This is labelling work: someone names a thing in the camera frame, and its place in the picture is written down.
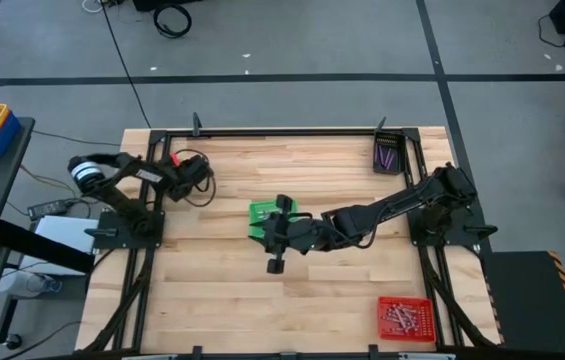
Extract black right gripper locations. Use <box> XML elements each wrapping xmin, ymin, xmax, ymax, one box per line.
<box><xmin>249</xmin><ymin>194</ymin><xmax>324</xmax><ymax>276</ymax></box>

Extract red plastic basket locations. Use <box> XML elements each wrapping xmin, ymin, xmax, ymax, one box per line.
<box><xmin>376</xmin><ymin>295</ymin><xmax>438</xmax><ymax>344</ymax></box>

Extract black plastic basket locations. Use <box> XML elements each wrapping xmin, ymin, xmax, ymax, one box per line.
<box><xmin>372</xmin><ymin>130</ymin><xmax>409</xmax><ymax>176</ymax></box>

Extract green plastic basket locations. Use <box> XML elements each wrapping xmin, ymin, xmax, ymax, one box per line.
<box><xmin>247</xmin><ymin>198</ymin><xmax>299</xmax><ymax>240</ymax></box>

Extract white box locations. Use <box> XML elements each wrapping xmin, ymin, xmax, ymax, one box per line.
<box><xmin>17</xmin><ymin>214</ymin><xmax>99</xmax><ymax>277</ymax></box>

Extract black power adapter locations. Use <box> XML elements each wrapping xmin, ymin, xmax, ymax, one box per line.
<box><xmin>26</xmin><ymin>198</ymin><xmax>72</xmax><ymax>222</ymax></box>

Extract black desk beam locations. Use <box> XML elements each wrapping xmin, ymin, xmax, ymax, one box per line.
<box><xmin>0</xmin><ymin>218</ymin><xmax>97</xmax><ymax>275</ymax></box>

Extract white bar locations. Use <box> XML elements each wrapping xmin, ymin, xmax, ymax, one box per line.
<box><xmin>398</xmin><ymin>353</ymin><xmax>457</xmax><ymax>360</ymax></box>
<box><xmin>120</xmin><ymin>353</ymin><xmax>179</xmax><ymax>360</ymax></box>

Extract black box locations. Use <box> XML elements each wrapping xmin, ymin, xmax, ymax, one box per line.
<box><xmin>131</xmin><ymin>0</ymin><xmax>204</xmax><ymax>13</ymax></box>

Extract clear plastic bottle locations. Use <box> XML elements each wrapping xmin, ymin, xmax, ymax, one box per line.
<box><xmin>0</xmin><ymin>269</ymin><xmax>63</xmax><ymax>300</ymax></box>

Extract black hazard-striped platform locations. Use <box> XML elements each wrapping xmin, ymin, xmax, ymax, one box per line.
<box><xmin>478</xmin><ymin>249</ymin><xmax>565</xmax><ymax>357</ymax></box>

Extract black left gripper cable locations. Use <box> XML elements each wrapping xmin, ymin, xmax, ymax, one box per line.
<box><xmin>175</xmin><ymin>148</ymin><xmax>218</xmax><ymax>208</ymax></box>

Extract black aluminium table frame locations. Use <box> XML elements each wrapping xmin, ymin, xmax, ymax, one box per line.
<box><xmin>81</xmin><ymin>126</ymin><xmax>502</xmax><ymax>360</ymax></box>

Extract thin black floor cable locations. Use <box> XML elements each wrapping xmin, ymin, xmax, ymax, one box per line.
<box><xmin>30</xmin><ymin>129</ymin><xmax>123</xmax><ymax>148</ymax></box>

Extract long black floor cable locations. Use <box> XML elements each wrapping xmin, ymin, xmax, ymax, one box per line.
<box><xmin>99</xmin><ymin>0</ymin><xmax>153</xmax><ymax>130</ymax></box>

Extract yellow floor cable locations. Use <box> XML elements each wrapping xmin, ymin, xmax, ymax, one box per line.
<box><xmin>18</xmin><ymin>163</ymin><xmax>83</xmax><ymax>199</ymax></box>

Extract coiled black cable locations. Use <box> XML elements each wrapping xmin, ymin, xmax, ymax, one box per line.
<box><xmin>152</xmin><ymin>3</ymin><xmax>194</xmax><ymax>40</ymax></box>

